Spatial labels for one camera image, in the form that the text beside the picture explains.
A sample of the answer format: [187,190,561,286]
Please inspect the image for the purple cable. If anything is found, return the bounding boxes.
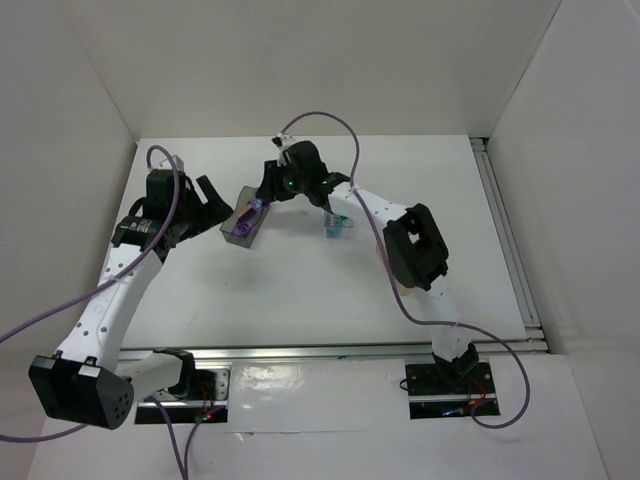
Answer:
[282,111,531,427]
[0,144,216,479]

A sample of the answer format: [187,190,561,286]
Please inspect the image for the aluminium side rail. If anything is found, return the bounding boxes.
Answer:
[469,138,549,353]

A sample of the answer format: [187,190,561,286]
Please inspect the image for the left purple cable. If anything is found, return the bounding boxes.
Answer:
[0,144,216,479]

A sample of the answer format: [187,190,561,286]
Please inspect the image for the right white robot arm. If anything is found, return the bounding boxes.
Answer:
[256,134,478,391]

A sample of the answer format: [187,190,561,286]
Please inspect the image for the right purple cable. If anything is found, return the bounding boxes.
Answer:
[282,111,531,427]

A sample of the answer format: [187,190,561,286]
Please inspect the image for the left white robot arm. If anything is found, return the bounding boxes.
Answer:
[28,170,233,430]

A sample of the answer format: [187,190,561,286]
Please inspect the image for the aluminium front rail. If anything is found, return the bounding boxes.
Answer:
[117,340,454,362]

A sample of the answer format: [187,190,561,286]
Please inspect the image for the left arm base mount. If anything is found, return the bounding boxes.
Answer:
[134,367,231,425]

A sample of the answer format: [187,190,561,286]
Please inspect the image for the clear plastic container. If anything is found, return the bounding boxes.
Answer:
[324,212,354,238]

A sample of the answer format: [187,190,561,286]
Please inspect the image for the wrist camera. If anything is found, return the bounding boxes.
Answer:
[155,155,185,172]
[271,132,297,166]

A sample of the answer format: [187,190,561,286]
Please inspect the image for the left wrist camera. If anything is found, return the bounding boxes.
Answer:
[155,155,185,172]

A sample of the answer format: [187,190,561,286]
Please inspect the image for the amber plastic container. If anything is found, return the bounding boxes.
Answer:
[376,244,418,297]

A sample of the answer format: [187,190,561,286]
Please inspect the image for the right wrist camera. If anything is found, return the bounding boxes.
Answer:
[271,132,297,166]

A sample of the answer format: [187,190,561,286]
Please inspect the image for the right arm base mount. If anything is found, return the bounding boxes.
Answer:
[399,362,500,420]

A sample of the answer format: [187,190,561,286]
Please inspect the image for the smoky grey plastic container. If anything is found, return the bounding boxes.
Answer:
[220,186,270,248]

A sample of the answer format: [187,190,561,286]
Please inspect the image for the purple butterfly lego piece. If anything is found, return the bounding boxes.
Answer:
[235,202,260,222]

